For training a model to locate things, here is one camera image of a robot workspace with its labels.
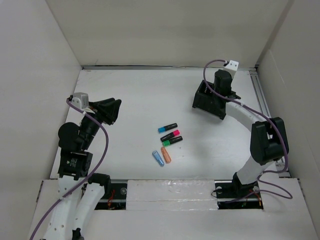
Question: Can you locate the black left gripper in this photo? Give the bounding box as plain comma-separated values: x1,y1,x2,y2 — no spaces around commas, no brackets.
81,97,121,149

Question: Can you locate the blue cap highlighter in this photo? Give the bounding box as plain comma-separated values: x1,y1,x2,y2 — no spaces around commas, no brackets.
158,123,178,133

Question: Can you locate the pink cap highlighter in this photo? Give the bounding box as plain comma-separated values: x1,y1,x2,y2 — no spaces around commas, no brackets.
160,130,180,142

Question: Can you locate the green cap highlighter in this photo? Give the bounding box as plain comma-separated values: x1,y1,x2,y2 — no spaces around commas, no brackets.
162,136,183,147

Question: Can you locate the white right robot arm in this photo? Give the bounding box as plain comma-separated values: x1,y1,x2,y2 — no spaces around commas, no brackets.
213,70,289,202

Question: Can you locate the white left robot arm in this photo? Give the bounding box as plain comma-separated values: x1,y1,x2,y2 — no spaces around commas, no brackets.
43,92,122,240

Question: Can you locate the black desk organizer box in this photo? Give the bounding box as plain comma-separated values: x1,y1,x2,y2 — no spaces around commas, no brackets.
192,80,226,120

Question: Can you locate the white foam block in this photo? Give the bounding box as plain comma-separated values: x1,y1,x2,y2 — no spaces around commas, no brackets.
126,179,218,211

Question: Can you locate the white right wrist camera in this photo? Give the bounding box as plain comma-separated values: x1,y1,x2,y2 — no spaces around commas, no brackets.
223,60,239,79

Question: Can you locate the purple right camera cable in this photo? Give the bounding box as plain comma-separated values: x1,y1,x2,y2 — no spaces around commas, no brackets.
202,58,293,204

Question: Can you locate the purple camera cable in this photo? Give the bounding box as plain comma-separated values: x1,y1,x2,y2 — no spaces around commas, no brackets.
202,58,293,204
29,97,110,240

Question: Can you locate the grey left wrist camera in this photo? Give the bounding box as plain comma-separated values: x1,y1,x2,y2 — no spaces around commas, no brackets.
69,92,89,111

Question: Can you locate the aluminium rail right side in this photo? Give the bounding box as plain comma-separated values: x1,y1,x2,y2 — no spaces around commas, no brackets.
249,69,291,178

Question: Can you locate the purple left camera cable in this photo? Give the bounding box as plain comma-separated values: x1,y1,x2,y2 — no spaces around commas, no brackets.
29,97,110,240

